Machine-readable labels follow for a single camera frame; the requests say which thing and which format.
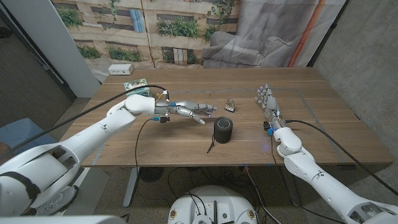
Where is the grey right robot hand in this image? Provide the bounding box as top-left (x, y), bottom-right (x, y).
top-left (254, 83), bottom-right (285, 129)

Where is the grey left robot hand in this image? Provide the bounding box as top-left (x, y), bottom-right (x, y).
top-left (169, 100), bottom-right (218, 125)

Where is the black cylindrical mesh speaker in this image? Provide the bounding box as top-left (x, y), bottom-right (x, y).
top-left (207, 116), bottom-right (233, 154)

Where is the green floral tissue box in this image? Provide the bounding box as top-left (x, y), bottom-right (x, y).
top-left (123, 78), bottom-right (152, 99)

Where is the silver padlock with blue base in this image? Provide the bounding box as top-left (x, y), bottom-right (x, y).
top-left (224, 98), bottom-right (236, 113)

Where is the printed building backdrop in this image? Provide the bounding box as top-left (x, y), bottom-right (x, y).
top-left (51, 0), bottom-right (348, 82)

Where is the black floor fan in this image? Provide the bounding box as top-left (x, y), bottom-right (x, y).
top-left (139, 167), bottom-right (165, 183)

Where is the white power strip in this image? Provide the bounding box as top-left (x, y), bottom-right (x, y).
top-left (108, 63), bottom-right (134, 76)

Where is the grey table leg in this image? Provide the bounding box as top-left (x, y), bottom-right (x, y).
top-left (279, 164), bottom-right (301, 208)

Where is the white table leg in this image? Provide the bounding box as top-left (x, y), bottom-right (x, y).
top-left (123, 167), bottom-right (141, 208)

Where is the white robot torso base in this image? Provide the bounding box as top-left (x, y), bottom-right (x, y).
top-left (167, 185), bottom-right (258, 224)

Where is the white pillar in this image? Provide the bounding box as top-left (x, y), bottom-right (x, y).
top-left (1, 0), bottom-right (102, 99)

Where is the grey sneaker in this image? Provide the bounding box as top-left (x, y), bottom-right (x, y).
top-left (35, 185), bottom-right (78, 217)

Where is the blue upholstered chair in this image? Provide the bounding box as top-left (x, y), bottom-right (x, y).
top-left (0, 117), bottom-right (58, 156)

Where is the white robot chest cover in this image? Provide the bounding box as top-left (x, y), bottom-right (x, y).
top-left (0, 215), bottom-right (127, 224)

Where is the thin black left wrist cable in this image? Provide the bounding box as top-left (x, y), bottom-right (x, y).
top-left (134, 118), bottom-right (156, 175)

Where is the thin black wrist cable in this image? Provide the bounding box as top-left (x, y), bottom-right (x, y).
top-left (134, 118), bottom-right (156, 175)
top-left (269, 133), bottom-right (346, 224)

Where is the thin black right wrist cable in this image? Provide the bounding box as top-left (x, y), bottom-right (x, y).
top-left (269, 133), bottom-right (346, 224)

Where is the grey floor cable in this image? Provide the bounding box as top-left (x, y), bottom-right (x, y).
top-left (245, 166), bottom-right (282, 224)

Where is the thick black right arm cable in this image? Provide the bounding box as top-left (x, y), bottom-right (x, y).
top-left (285, 119), bottom-right (398, 197)

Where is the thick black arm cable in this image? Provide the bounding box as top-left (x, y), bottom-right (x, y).
top-left (0, 84), bottom-right (170, 161)
top-left (285, 119), bottom-right (398, 197)

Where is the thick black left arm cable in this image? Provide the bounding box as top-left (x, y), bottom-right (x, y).
top-left (0, 84), bottom-right (170, 161)

